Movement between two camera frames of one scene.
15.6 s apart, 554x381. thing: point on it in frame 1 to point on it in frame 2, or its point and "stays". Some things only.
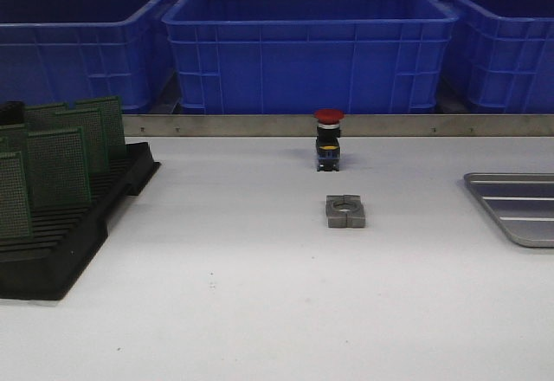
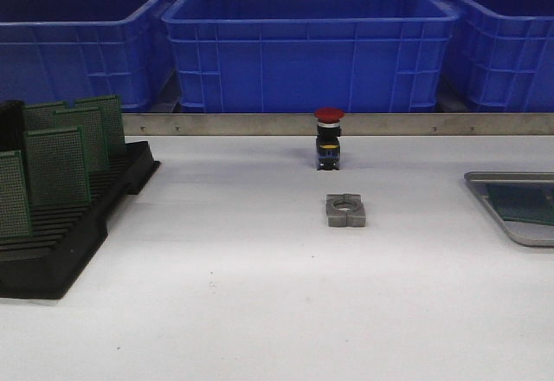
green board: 58,167 stays
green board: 41,119 stays
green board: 14,138 to 523,202
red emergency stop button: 328,138 stays
